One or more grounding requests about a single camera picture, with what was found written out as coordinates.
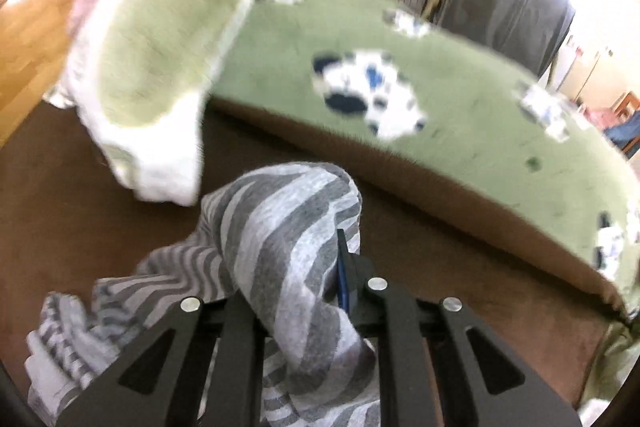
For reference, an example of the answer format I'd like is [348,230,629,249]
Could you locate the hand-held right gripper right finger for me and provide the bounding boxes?
[336,229,583,427]

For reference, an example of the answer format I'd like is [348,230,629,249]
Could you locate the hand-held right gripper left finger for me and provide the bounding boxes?
[55,294,268,427]

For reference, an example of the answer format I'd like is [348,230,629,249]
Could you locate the grey striped zip hoodie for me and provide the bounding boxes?
[25,162,386,427]

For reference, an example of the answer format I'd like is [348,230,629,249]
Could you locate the wooden chair with clothes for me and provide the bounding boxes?
[585,92,640,158]

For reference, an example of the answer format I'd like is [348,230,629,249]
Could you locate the green panda print blanket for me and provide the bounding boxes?
[210,0,640,413]

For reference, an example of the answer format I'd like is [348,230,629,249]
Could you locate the white green fleece pillow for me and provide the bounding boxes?
[55,0,273,208]

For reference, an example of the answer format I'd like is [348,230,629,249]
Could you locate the blue jeans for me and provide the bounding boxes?
[605,112,640,148]

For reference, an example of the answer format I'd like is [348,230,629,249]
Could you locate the wooden headboard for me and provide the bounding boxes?
[0,0,218,148]

